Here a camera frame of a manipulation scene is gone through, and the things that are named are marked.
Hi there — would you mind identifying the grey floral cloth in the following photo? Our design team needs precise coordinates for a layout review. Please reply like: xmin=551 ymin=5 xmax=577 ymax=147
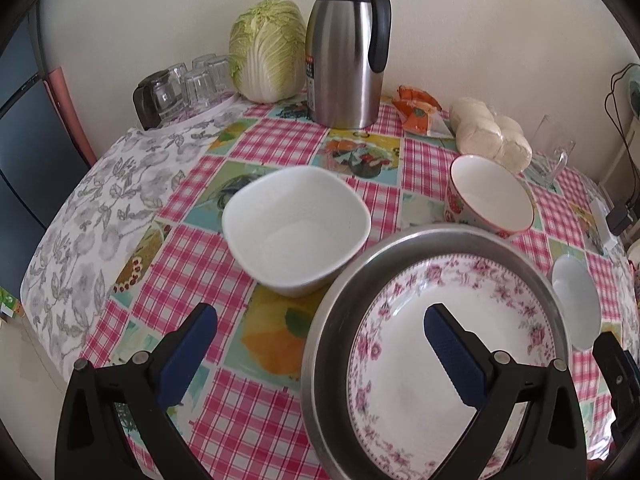
xmin=20 ymin=92 xmax=251 ymax=378

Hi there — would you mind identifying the steel thermos jug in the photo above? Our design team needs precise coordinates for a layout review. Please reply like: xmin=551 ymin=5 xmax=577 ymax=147
xmin=305 ymin=0 xmax=393 ymax=130

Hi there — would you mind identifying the round steel tray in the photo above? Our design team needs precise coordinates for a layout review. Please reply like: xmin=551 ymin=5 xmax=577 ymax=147
xmin=300 ymin=224 xmax=573 ymax=480

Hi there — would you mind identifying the strawberry print bowl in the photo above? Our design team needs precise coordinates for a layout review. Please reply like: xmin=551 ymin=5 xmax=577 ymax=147
xmin=444 ymin=154 xmax=536 ymax=240

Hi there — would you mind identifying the orange snack packet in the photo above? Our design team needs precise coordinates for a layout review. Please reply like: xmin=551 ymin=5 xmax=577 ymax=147
xmin=391 ymin=85 xmax=453 ymax=140

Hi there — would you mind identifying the teal plastic object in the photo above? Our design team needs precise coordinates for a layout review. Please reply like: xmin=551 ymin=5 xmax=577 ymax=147
xmin=617 ymin=62 xmax=640 ymax=116

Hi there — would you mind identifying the black charger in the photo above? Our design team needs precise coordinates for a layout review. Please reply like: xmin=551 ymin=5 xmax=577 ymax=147
xmin=605 ymin=200 xmax=638 ymax=235

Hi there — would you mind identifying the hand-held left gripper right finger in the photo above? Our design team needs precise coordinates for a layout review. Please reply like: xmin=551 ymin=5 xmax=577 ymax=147
xmin=423 ymin=303 xmax=587 ymax=480

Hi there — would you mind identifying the light blue bowl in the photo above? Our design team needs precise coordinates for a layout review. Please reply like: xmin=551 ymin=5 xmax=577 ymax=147
xmin=550 ymin=254 xmax=602 ymax=352

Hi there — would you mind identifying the pink floral round plate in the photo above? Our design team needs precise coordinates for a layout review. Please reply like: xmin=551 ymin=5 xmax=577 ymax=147
xmin=346 ymin=255 xmax=560 ymax=480

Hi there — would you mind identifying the white square bowl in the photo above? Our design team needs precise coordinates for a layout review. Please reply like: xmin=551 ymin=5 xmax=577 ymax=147
xmin=221 ymin=166 xmax=372 ymax=298

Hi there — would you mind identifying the pink checked tablecloth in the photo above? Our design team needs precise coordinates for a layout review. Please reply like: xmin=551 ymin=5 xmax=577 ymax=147
xmin=80 ymin=95 xmax=636 ymax=480

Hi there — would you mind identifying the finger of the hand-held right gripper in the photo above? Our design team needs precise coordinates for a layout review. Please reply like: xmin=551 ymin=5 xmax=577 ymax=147
xmin=592 ymin=331 xmax=640 ymax=461

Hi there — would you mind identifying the pink chair back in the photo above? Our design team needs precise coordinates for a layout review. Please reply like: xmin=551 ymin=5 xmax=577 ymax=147
xmin=47 ymin=66 xmax=98 ymax=167

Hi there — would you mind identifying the dark blue cabinet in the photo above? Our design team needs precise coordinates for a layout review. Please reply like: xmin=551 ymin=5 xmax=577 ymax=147
xmin=0 ymin=5 xmax=56 ymax=261

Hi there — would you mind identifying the dark glass holder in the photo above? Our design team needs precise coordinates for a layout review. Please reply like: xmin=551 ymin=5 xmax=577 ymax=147
xmin=132 ymin=71 xmax=173 ymax=131

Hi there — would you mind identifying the napa cabbage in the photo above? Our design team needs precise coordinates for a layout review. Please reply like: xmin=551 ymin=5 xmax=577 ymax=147
xmin=228 ymin=0 xmax=308 ymax=104

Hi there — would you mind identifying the green carton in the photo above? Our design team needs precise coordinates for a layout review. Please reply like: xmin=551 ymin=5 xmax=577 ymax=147
xmin=0 ymin=287 xmax=26 ymax=318

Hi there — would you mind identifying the clear glass mug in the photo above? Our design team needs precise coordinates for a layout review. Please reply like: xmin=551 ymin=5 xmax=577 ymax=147
xmin=525 ymin=114 xmax=576 ymax=188

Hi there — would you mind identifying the bag of steamed buns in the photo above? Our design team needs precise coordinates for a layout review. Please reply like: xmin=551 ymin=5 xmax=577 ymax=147
xmin=450 ymin=96 xmax=533 ymax=171

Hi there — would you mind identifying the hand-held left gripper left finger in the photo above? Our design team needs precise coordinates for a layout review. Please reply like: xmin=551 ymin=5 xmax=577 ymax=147
xmin=54 ymin=302 xmax=218 ymax=480

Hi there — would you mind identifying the white power strip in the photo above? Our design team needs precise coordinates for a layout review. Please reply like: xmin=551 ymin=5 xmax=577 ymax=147
xmin=590 ymin=199 xmax=618 ymax=253

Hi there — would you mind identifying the black charger cable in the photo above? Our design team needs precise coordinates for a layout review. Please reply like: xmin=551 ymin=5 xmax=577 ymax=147
xmin=604 ymin=67 xmax=640 ymax=206
xmin=607 ymin=72 xmax=640 ymax=206

